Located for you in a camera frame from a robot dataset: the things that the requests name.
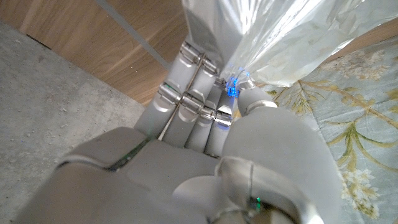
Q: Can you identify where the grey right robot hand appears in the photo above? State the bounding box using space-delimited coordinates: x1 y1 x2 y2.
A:
14 40 343 224

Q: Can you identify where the floral print fabric backdrop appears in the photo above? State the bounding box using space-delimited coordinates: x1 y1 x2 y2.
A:
261 35 398 224

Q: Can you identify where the aluminum foil roll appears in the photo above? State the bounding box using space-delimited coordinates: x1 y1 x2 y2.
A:
182 0 398 88

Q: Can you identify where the grey tape outline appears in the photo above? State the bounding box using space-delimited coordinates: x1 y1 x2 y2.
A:
95 0 174 71

